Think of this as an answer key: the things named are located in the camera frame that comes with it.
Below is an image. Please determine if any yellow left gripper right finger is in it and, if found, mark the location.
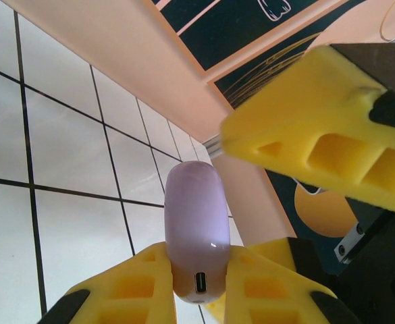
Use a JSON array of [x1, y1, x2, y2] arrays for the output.
[[223, 246, 363, 324]]

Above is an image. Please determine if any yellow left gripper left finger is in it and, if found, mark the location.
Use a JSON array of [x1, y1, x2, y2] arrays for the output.
[[41, 242, 178, 324]]

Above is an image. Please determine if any purple earbud charging case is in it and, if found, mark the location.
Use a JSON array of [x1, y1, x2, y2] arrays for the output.
[[163, 161, 232, 305]]

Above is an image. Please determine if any aluminium corner post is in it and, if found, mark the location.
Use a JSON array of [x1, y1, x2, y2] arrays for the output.
[[202, 133, 224, 159]]

